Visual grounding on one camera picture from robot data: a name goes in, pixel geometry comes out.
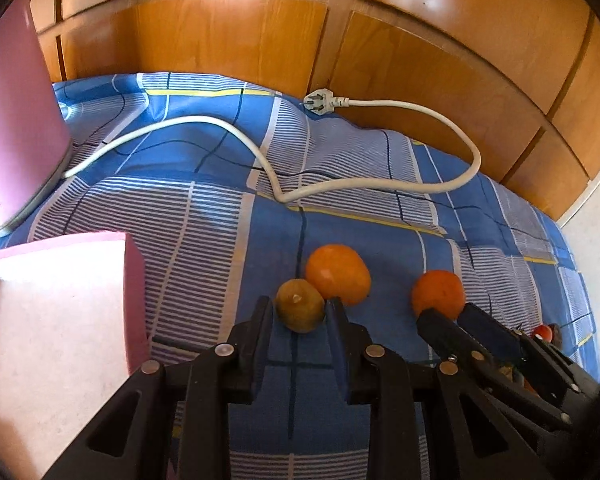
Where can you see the pink shallow tray box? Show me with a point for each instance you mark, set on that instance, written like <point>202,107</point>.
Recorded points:
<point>72,329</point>

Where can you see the large orange fruit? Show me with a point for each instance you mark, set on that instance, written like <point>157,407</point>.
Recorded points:
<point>337,270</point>

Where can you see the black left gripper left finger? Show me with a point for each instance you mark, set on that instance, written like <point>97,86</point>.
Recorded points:
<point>228,373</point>

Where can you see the yellow-green round fruit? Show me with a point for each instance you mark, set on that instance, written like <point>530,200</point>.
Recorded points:
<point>299,306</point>

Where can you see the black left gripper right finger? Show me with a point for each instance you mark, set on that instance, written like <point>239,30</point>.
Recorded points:
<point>373,375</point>

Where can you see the blue plaid tablecloth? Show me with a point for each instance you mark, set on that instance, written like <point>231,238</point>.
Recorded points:
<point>202,213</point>

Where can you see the wooden wall cabinet panels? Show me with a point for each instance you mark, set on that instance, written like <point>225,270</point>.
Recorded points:
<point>521,77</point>

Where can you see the small red fruit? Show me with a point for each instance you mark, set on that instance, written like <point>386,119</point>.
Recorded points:
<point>543,332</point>

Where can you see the pink electric kettle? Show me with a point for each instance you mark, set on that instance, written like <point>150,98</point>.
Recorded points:
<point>35,144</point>

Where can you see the small orange tangerine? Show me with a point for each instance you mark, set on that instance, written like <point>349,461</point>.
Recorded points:
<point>440,290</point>

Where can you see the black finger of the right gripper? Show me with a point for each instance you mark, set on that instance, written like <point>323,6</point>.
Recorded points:
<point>447,339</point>
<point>543,366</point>

